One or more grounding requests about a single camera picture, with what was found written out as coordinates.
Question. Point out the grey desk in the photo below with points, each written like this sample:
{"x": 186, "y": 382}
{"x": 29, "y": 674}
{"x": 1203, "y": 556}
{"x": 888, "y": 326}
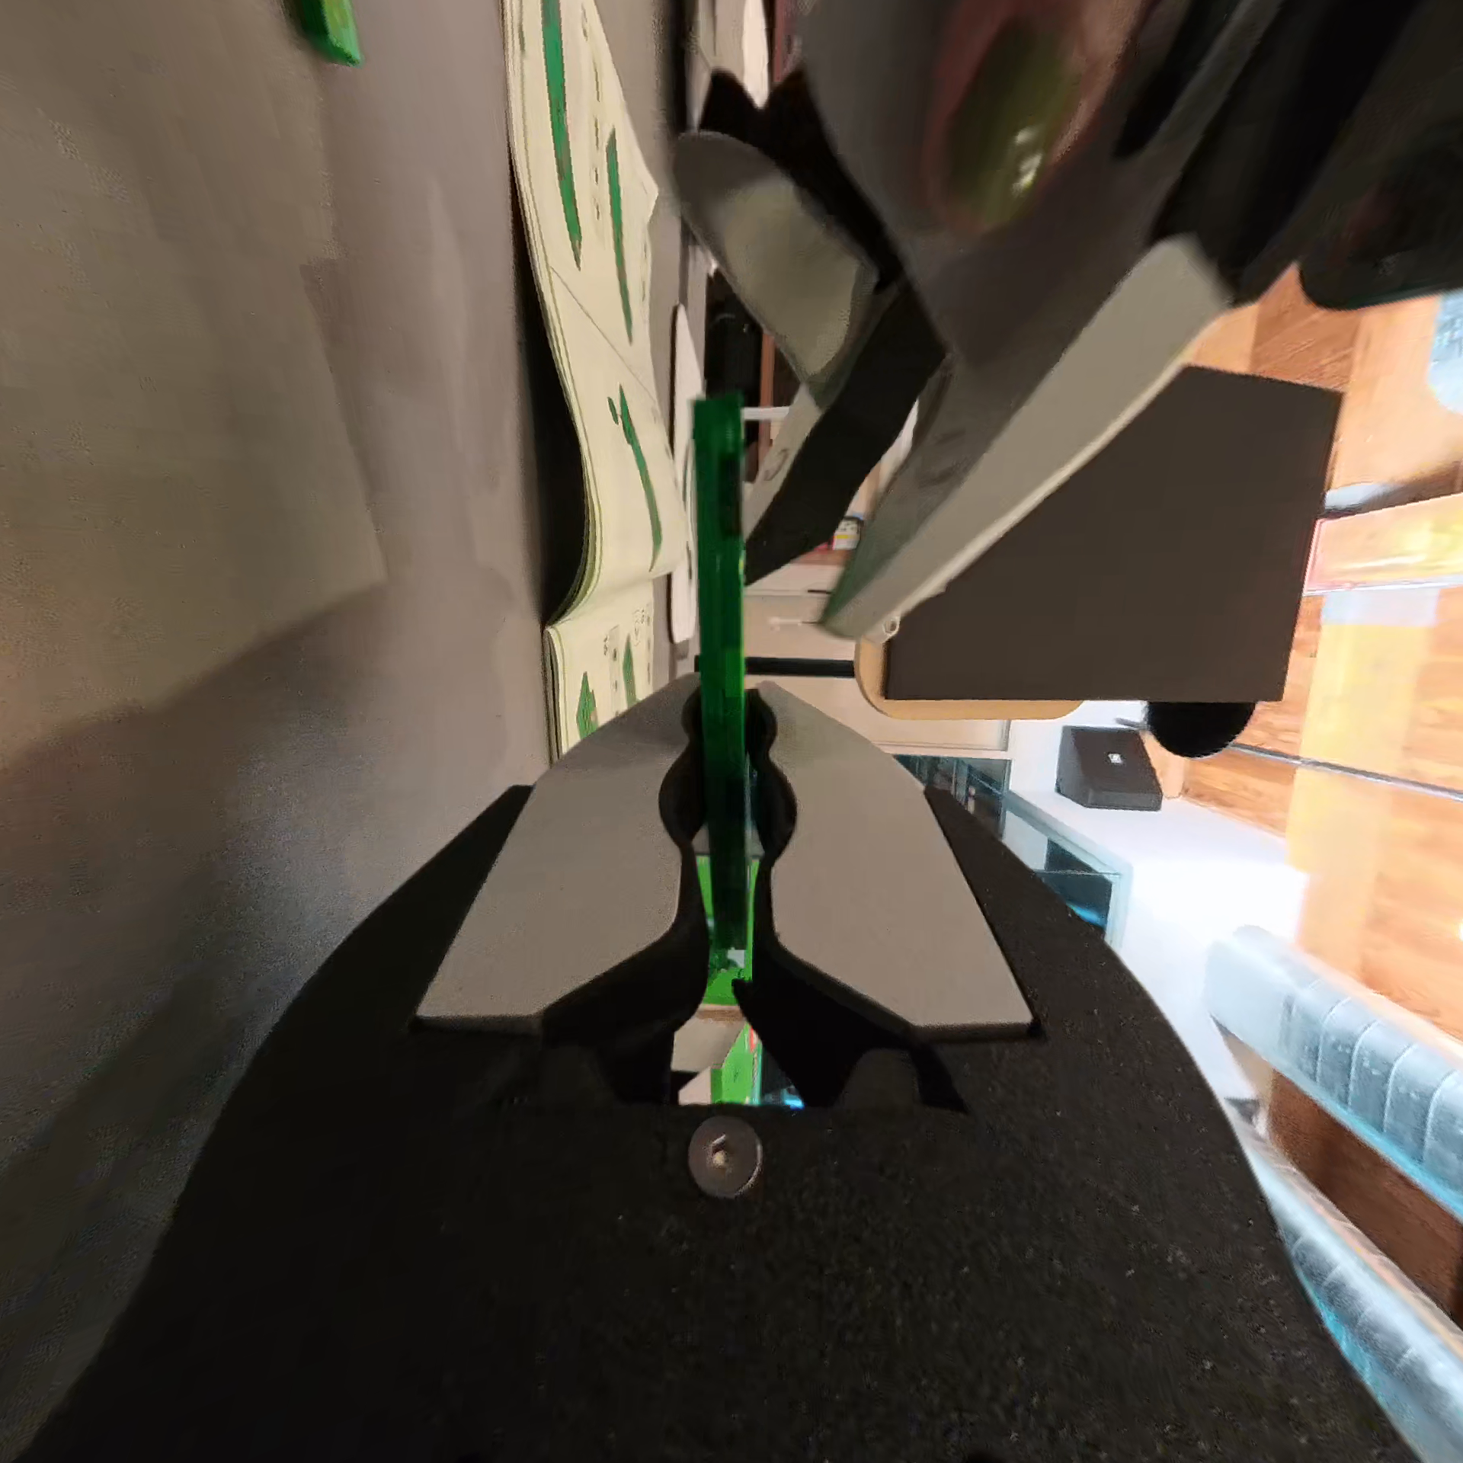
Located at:
{"x": 229, "y": 456}

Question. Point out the bright green small brick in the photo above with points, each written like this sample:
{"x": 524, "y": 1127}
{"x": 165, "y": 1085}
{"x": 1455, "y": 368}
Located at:
{"x": 332, "y": 28}

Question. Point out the open instruction booklet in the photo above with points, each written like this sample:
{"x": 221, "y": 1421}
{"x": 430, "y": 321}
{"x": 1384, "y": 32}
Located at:
{"x": 583, "y": 286}

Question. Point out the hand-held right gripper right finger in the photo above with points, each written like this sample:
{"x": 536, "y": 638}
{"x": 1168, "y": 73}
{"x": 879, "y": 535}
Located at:
{"x": 881, "y": 902}

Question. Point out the green toy set box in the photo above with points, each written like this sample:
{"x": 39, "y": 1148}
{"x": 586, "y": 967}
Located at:
{"x": 738, "y": 1068}

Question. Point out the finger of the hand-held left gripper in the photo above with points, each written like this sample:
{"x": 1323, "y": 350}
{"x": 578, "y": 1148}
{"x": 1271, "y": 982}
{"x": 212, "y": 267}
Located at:
{"x": 1029, "y": 434}
{"x": 778, "y": 241}

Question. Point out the green brick plate assembly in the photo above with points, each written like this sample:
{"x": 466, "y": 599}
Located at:
{"x": 720, "y": 571}

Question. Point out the silver ventilation duct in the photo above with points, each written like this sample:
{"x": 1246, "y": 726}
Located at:
{"x": 1361, "y": 1291}
{"x": 1349, "y": 1052}

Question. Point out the black speaker box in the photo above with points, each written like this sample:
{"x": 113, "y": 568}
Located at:
{"x": 1107, "y": 768}

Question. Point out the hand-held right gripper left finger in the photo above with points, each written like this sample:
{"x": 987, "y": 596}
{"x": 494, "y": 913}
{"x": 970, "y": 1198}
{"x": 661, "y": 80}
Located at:
{"x": 560, "y": 902}

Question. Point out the black desk divider panel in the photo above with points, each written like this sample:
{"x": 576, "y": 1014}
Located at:
{"x": 1144, "y": 571}

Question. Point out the black fuzzy object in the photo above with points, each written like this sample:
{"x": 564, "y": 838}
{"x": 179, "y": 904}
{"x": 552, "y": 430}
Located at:
{"x": 1201, "y": 728}

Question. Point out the person's left hand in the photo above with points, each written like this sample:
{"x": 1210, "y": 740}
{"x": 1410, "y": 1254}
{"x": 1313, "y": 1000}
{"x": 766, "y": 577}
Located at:
{"x": 1018, "y": 113}

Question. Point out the glass partition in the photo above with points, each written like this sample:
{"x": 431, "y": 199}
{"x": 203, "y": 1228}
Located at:
{"x": 1029, "y": 845}

